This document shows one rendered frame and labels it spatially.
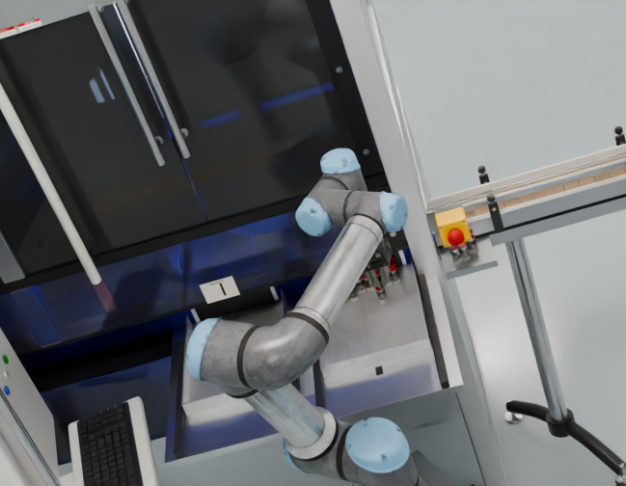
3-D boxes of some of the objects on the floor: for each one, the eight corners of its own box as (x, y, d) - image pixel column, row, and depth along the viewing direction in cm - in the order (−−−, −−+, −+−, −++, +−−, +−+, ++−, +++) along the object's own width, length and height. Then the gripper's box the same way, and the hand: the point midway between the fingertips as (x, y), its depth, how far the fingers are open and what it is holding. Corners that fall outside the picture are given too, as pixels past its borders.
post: (490, 496, 354) (263, -211, 237) (510, 490, 353) (292, -221, 236) (494, 512, 349) (264, -203, 231) (514, 507, 348) (294, -212, 231)
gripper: (339, 233, 252) (366, 310, 264) (380, 222, 251) (406, 299, 263) (335, 211, 259) (362, 286, 271) (375, 200, 258) (400, 276, 270)
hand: (380, 281), depth 268 cm, fingers closed
